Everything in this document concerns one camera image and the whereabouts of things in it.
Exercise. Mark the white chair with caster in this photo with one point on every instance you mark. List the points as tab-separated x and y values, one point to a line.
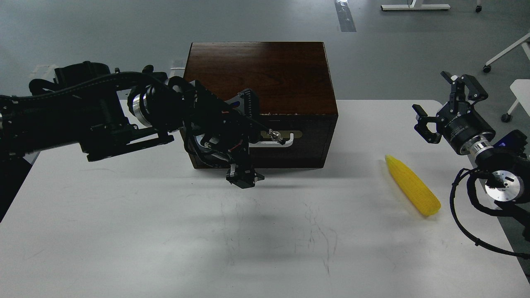
521	90

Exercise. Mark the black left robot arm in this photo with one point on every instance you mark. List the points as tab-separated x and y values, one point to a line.
110	114

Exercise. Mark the grey floor tape strip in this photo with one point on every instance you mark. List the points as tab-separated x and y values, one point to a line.
344	16

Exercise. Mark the yellow corn cob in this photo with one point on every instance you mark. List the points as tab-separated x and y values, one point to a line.
413	187

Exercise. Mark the wooden drawer with white handle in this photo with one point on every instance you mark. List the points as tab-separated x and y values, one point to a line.
288	143

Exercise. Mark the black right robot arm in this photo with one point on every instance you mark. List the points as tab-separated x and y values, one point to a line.
499	183

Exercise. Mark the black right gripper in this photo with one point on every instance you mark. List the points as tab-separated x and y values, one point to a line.
465	124

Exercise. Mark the white table frame base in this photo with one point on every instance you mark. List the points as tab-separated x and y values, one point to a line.
416	5

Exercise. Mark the dark wooden drawer cabinet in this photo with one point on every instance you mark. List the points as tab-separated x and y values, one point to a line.
293	84

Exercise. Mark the white rolling chair leg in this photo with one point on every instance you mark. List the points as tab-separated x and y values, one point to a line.
520	43

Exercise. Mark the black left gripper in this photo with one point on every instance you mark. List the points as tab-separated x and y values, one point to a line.
218	133

